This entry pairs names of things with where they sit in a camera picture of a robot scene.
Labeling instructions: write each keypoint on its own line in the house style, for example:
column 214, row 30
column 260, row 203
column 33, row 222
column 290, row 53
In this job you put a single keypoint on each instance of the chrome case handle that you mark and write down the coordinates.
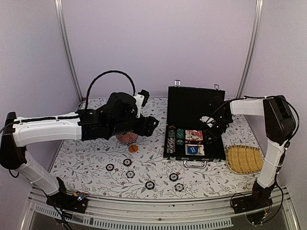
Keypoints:
column 195, row 164

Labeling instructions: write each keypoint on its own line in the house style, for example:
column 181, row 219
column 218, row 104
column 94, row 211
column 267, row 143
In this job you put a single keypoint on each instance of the blue card deck box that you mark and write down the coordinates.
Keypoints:
column 200, row 150

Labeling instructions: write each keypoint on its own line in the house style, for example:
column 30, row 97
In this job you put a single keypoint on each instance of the poker chip centre low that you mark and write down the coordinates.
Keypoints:
column 150, row 185

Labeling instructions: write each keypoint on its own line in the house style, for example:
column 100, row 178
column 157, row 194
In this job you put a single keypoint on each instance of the poker chip middle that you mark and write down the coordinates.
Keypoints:
column 130, row 174

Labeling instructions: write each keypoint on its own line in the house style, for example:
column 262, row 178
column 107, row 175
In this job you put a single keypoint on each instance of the red card deck box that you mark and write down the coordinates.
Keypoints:
column 193, row 135

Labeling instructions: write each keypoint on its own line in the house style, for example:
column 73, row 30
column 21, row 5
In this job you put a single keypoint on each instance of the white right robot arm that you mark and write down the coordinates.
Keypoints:
column 281, row 124

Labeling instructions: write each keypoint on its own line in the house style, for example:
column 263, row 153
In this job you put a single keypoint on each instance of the orange big blind button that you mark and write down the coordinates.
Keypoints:
column 133, row 148

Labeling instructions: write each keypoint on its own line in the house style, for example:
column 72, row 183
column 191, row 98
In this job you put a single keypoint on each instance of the poker chip upper left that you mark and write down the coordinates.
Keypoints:
column 127, row 162

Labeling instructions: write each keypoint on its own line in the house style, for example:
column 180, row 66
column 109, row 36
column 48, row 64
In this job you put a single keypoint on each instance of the woven bamboo tray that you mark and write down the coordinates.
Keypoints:
column 244, row 159

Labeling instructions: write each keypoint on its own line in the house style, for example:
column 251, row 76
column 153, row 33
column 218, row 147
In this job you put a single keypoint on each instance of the right aluminium frame post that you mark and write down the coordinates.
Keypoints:
column 251, row 47

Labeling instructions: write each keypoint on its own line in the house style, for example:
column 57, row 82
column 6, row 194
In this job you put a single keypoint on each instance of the blue small blind button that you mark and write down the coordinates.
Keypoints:
column 192, row 150

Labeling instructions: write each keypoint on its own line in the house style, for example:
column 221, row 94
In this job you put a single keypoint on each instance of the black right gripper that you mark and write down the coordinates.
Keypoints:
column 213, row 135

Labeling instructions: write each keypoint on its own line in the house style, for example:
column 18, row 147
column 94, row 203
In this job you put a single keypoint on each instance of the aluminium frame post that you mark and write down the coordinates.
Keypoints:
column 65, row 40
column 251, row 47

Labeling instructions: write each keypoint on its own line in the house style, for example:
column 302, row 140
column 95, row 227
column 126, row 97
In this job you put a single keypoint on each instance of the black poker case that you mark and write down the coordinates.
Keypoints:
column 185, row 105

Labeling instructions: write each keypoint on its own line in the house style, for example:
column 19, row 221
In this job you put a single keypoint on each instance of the blue poker chip front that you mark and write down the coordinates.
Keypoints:
column 179, row 187

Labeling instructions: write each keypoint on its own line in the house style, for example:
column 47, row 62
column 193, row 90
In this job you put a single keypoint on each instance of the poker chip right upper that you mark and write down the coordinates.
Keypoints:
column 173, row 177

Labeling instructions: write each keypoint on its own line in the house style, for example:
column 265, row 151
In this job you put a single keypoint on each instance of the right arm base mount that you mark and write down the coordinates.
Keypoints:
column 260, row 198

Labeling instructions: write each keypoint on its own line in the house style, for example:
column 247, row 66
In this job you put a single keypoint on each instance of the left aluminium frame post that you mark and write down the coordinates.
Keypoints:
column 65, row 40

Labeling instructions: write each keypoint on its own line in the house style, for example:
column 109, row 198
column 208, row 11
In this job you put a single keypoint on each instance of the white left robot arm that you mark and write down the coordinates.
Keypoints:
column 19, row 132

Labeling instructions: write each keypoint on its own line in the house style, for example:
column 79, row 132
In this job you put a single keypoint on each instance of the green chip row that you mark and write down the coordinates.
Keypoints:
column 180, row 136

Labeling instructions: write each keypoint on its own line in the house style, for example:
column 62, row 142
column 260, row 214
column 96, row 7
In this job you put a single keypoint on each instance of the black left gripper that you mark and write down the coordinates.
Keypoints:
column 147, row 128

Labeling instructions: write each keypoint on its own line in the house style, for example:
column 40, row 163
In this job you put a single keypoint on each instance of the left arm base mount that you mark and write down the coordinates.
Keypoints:
column 76, row 202

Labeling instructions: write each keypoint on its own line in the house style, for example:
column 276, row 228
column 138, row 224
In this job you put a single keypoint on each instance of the front aluminium rail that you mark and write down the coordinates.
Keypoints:
column 115, row 213

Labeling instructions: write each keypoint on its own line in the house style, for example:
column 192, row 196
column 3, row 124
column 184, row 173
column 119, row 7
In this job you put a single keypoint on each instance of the poker chip far left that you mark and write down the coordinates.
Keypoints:
column 110, row 167

